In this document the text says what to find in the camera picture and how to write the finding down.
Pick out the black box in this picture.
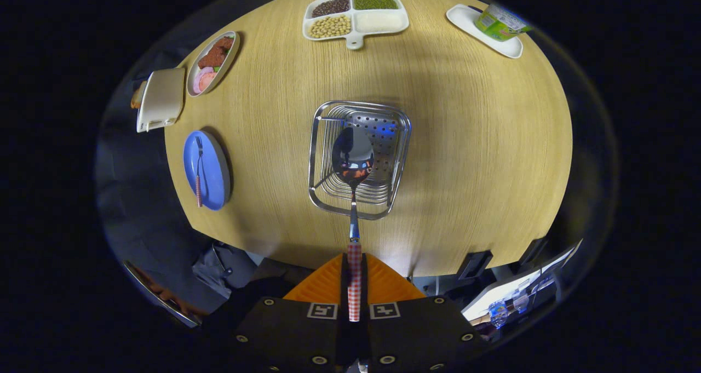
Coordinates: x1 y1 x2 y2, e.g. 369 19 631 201
518 237 548 267
456 250 493 280

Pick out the brown steak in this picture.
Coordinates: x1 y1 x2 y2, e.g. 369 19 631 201
198 36 235 70

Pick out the fork with red checked handle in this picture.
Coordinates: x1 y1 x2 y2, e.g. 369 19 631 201
194 136 204 208

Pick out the grey cloth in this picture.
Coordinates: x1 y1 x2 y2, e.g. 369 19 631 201
192 243 258 300

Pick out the grey round plate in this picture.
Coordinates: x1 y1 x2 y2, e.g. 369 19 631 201
186 31 241 97

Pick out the spoon with red checked handle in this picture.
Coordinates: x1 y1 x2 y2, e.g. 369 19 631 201
332 125 375 323

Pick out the metal wire basket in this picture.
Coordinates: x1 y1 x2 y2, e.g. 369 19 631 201
308 100 412 221

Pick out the white board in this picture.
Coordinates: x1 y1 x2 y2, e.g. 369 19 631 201
462 239 584 322

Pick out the green bottle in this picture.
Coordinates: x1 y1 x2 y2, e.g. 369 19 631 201
474 2 535 42

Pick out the white toaster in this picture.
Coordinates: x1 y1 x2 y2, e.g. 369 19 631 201
136 67 187 134

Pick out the pile of dark red beans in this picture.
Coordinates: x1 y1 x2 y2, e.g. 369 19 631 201
311 0 351 18

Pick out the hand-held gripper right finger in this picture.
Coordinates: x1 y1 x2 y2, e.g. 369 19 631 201
360 253 487 373

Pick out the blue round plate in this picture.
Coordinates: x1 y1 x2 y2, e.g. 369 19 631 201
182 130 232 211

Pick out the pile of white rice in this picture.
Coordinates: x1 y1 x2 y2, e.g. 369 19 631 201
356 12 406 33

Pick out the pile of yellow soybeans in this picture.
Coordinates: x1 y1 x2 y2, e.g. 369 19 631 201
309 15 352 38

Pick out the small white oblong dish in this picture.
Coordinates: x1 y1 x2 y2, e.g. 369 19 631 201
446 4 524 59

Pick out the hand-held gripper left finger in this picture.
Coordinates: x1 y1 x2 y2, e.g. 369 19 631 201
233 253 354 373

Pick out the white divided dish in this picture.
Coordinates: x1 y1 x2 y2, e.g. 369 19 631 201
302 0 410 50

